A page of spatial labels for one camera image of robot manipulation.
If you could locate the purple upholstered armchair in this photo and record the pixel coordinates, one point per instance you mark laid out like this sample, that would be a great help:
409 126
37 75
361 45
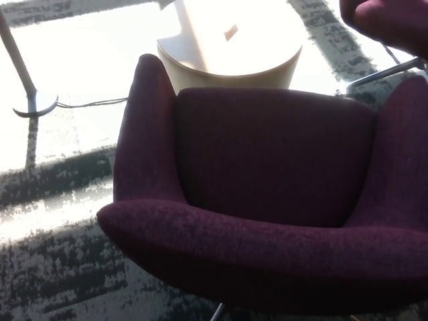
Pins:
200 247

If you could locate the round light wooden side table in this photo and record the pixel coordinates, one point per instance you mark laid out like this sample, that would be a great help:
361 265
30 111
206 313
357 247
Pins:
207 77

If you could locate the floor lamp with round base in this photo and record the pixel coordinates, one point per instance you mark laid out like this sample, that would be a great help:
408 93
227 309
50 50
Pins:
33 103

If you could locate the purple chair with chrome legs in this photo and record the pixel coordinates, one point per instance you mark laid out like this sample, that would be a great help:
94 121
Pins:
394 23

